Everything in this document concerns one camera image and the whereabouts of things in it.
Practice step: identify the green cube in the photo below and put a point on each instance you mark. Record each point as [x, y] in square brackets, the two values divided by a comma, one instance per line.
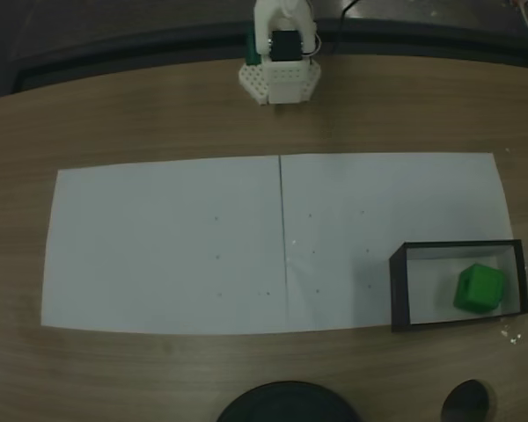
[479, 290]

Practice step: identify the dark brown open box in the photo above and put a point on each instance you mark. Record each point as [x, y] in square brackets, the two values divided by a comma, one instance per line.
[398, 290]

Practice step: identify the white paper sheet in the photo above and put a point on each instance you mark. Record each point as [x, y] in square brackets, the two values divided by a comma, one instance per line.
[356, 189]
[158, 246]

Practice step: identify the black round base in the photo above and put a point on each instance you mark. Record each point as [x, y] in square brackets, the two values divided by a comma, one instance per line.
[286, 404]

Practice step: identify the dark oval object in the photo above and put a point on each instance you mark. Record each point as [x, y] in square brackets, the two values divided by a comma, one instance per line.
[465, 402]

